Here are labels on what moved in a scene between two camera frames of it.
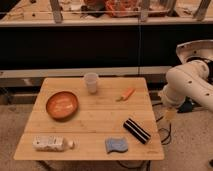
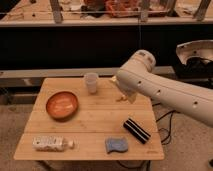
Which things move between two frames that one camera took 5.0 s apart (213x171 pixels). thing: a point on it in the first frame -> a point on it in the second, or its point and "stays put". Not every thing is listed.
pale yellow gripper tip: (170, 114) -> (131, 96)
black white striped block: (141, 134) stays put
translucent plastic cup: (91, 82) stays put
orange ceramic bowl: (62, 105) stays put
